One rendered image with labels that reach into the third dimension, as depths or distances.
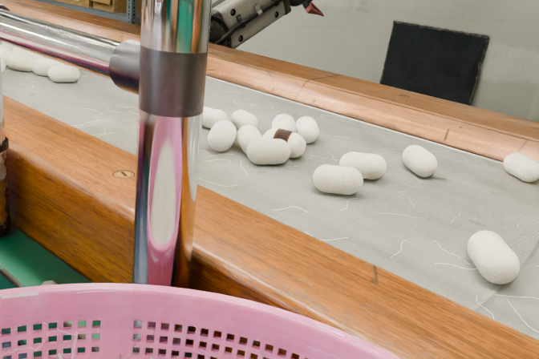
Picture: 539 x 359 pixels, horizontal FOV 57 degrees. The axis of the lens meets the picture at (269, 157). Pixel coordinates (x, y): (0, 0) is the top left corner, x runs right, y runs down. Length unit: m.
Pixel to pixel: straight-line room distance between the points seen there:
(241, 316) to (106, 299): 0.05
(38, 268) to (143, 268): 0.11
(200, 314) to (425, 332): 0.08
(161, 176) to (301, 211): 0.16
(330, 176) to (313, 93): 0.27
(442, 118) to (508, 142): 0.07
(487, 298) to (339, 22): 2.46
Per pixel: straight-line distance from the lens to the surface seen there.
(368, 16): 2.62
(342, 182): 0.34
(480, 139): 0.53
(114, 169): 0.30
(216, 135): 0.39
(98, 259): 0.28
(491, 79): 2.46
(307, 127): 0.44
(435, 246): 0.32
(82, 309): 0.19
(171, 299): 0.18
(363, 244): 0.30
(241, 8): 1.07
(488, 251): 0.29
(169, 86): 0.17
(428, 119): 0.55
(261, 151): 0.38
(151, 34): 0.17
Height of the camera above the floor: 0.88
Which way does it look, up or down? 20 degrees down
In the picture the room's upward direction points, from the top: 7 degrees clockwise
